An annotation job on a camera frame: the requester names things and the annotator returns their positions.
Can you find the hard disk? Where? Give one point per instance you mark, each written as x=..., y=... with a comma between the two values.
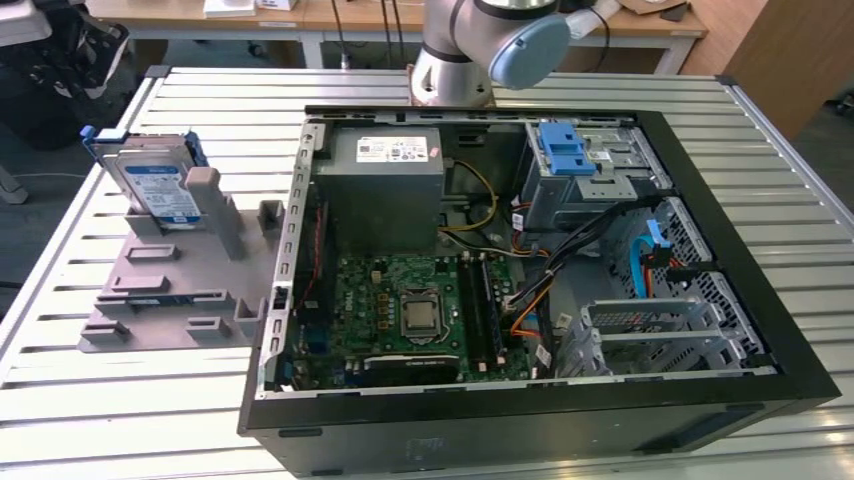
x=156, y=185

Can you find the metal disk bay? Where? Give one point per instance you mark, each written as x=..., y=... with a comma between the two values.
x=667, y=340

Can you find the wooden desk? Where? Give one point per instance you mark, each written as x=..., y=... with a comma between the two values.
x=167, y=22

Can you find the white box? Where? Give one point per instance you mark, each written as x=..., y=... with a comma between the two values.
x=276, y=4
x=229, y=10

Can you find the grey table foot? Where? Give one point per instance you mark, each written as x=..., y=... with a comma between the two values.
x=13, y=192

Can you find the grey parts rack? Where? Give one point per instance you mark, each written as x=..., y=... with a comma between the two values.
x=193, y=280

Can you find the RAM stick with blue label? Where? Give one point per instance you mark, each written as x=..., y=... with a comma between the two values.
x=160, y=300

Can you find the grey power supply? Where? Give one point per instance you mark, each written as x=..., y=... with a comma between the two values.
x=380, y=210

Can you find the black case fan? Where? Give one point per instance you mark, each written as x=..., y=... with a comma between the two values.
x=328, y=295

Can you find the green motherboard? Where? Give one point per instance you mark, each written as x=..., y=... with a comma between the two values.
x=373, y=280

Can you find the silver CPU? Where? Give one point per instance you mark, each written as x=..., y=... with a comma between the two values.
x=420, y=316

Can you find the blue plastic drive latch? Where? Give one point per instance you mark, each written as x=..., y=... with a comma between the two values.
x=567, y=150

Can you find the white plastic pipe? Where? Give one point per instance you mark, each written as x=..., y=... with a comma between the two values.
x=590, y=17

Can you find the metal optical drive cage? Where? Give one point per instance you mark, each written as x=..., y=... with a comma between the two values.
x=553, y=200

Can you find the black graphics card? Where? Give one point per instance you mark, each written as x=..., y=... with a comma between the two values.
x=409, y=367

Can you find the brown cardboard piece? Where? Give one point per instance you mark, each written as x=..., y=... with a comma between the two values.
x=650, y=6

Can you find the black PC case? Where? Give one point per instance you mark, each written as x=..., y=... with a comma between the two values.
x=467, y=440

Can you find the wooden cabinet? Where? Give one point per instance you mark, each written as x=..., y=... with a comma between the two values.
x=787, y=60

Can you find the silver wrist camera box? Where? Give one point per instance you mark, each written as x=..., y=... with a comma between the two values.
x=22, y=17

